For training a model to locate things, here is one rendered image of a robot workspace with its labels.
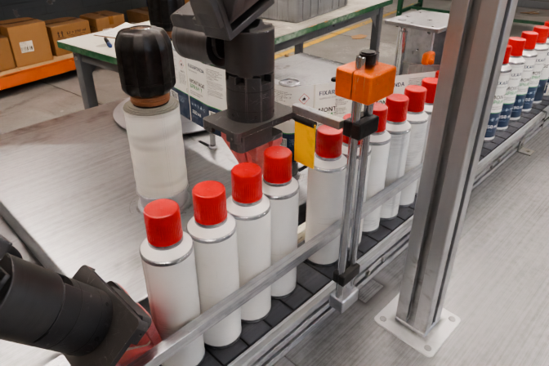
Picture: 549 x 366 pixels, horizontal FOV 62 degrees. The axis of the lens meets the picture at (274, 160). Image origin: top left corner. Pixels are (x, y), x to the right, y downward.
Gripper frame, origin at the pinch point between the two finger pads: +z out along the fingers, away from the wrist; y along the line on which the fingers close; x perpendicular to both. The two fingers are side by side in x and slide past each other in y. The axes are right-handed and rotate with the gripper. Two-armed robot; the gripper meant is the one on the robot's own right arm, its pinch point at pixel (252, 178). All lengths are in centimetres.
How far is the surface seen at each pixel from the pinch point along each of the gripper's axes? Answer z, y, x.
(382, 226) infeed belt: 13.7, -19.9, 8.9
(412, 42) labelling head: -8.5, -47.5, -4.9
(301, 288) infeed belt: 13.8, -0.5, 8.6
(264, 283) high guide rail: 6.1, 8.0, 10.2
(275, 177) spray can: -4.2, 2.8, 6.9
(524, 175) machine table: 18, -62, 17
